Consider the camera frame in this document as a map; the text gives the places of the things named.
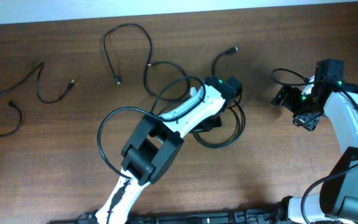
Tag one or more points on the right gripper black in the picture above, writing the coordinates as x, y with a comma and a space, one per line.
308, 122

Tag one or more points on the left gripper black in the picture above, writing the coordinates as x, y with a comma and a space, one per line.
201, 127

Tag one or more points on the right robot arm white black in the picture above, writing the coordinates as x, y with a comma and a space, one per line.
334, 198

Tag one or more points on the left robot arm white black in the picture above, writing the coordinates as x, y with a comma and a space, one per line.
157, 139

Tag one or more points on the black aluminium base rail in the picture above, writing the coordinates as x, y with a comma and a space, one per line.
250, 216

